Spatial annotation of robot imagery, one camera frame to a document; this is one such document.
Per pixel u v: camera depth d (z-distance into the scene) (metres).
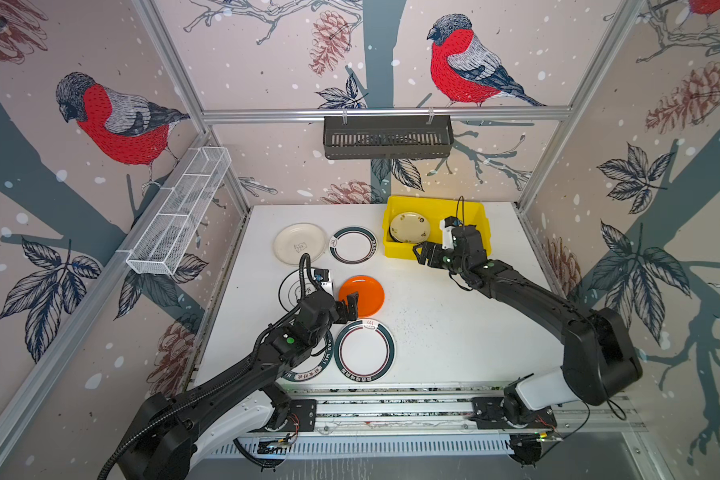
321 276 0.71
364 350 0.84
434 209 1.12
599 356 0.43
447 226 0.79
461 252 0.67
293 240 1.10
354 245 1.09
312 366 0.81
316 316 0.59
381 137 1.06
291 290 0.97
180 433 0.41
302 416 0.73
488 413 0.73
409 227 1.10
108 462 0.37
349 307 0.73
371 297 0.96
